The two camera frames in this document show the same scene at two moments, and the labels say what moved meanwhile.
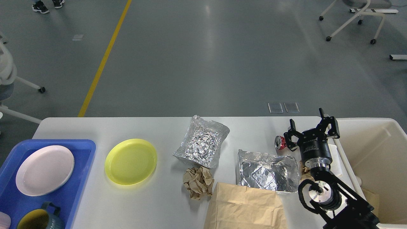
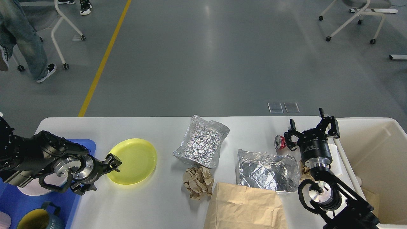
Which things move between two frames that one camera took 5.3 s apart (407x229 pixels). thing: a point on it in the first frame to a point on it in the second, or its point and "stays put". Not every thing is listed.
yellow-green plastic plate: x=130 y=161 stays put
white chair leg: x=8 y=77 to x=20 y=67
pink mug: x=5 y=221 stays put
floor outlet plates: x=277 y=107 stays put
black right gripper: x=313 y=144 stays put
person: x=40 y=6 to x=86 y=5
